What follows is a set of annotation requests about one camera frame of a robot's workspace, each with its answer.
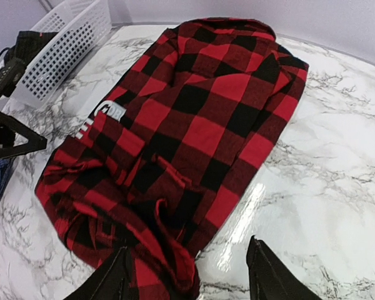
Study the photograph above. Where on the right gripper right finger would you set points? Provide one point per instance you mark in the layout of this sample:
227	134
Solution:
269	278

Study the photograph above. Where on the black shirt in basket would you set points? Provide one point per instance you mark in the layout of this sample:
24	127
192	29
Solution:
28	45

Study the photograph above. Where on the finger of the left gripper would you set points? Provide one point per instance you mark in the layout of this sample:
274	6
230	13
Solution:
10	74
16	139

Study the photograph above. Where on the red black plaid shirt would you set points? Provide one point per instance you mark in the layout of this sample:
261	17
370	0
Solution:
164	158

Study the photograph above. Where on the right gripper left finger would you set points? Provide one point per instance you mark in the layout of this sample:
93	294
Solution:
109	281

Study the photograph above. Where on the white plastic basket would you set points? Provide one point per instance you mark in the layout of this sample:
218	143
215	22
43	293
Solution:
79	26

